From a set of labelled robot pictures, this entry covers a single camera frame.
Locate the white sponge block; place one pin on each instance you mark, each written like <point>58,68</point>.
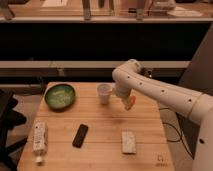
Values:
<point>128,142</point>

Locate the black office chair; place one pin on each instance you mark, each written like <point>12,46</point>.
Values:
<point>8,120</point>

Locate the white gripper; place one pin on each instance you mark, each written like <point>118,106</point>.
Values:
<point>123,94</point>

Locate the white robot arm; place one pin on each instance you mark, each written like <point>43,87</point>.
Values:
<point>193,105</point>

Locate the white tube bottle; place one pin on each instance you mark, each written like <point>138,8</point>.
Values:
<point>40,142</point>

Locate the black remote control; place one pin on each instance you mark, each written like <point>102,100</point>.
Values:
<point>80,136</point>

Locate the orange carrot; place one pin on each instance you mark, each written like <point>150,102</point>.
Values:
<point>130,102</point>

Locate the green ceramic bowl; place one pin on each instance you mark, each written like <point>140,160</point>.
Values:
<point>60,96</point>

